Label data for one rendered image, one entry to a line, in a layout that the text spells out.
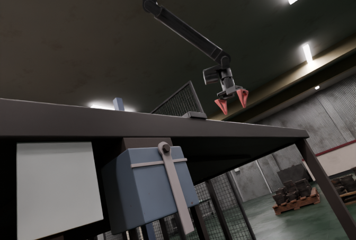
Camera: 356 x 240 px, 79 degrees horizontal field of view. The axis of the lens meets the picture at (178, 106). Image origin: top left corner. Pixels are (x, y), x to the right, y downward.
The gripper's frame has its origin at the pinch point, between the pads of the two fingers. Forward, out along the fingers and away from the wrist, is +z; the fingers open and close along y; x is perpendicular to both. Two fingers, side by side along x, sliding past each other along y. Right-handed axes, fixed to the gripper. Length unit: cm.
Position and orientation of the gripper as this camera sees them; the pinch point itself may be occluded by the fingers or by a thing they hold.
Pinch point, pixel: (234, 109)
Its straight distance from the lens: 98.8
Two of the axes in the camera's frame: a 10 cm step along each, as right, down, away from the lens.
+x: 7.3, 0.6, 6.8
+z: 1.8, 9.4, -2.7
